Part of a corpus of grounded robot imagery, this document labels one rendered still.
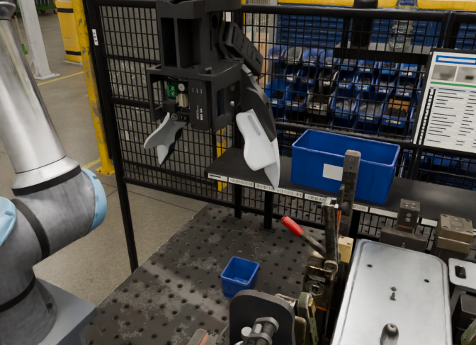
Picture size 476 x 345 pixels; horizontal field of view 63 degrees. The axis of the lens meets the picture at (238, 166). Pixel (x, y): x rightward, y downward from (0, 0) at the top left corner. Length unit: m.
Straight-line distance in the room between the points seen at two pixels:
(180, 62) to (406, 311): 0.76
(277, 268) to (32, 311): 0.90
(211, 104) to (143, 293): 1.08
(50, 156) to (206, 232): 0.98
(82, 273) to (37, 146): 1.95
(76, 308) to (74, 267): 1.87
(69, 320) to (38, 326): 0.06
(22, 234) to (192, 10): 0.47
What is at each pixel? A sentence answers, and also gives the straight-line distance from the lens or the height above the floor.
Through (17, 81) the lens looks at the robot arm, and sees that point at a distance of 0.72.
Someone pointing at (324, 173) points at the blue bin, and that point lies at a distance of 1.24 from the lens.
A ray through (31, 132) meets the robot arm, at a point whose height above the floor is 1.42.
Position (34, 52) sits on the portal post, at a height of 0.42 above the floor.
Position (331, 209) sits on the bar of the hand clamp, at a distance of 0.85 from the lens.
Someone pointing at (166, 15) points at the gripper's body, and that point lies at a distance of 0.36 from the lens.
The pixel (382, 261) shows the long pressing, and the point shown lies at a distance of 1.07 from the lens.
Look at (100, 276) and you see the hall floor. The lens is 2.57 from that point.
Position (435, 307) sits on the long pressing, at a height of 1.00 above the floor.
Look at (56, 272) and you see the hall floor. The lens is 2.70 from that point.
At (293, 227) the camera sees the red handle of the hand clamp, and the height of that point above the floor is 1.13.
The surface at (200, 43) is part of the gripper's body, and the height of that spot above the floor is 1.60.
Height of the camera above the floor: 1.66
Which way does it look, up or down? 27 degrees down
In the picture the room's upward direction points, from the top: straight up
